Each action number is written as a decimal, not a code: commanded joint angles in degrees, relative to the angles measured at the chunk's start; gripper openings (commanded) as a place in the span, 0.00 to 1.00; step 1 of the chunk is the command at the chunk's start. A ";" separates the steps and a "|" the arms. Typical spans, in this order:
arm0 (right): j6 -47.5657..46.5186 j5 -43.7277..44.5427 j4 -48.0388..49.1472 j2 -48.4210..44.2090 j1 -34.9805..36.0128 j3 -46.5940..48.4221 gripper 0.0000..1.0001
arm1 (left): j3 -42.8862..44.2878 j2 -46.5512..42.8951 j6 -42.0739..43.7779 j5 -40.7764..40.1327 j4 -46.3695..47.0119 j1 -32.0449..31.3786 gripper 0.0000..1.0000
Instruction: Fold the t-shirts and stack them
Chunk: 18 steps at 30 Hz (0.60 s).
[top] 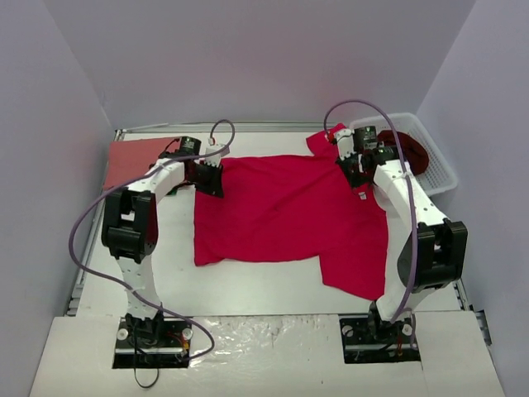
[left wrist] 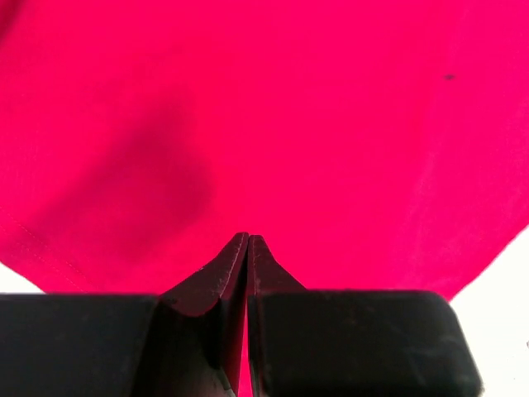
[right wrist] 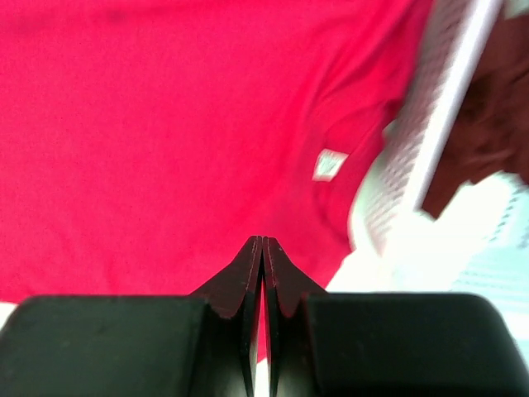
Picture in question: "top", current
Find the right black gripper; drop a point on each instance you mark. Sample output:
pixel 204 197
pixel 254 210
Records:
pixel 353 174

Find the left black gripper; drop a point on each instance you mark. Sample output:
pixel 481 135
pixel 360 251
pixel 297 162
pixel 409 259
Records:
pixel 211 180

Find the bright red t shirt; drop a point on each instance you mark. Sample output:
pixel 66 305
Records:
pixel 292 207

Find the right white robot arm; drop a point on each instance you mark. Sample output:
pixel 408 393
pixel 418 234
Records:
pixel 434 253

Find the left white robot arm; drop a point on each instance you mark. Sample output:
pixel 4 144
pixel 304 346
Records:
pixel 130 228

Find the folded green shirt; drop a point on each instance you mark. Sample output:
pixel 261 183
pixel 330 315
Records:
pixel 175 190

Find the dark red t shirt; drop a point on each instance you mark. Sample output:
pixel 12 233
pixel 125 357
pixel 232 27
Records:
pixel 414 153

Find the white plastic basket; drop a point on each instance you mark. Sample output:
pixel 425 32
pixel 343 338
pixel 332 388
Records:
pixel 430 167

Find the folded salmon pink shirt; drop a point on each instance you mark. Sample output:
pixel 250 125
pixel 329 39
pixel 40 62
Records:
pixel 130 159

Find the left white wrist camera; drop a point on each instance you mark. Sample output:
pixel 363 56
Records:
pixel 214 153

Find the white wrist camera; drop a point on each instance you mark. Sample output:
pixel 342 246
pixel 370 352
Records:
pixel 214 153
pixel 343 139

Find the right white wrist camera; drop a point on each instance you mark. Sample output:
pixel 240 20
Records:
pixel 343 139

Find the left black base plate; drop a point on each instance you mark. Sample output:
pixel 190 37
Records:
pixel 170 350

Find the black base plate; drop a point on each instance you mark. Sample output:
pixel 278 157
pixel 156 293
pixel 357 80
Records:
pixel 170 350
pixel 362 343

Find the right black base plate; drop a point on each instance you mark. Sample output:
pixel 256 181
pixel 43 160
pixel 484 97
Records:
pixel 362 343

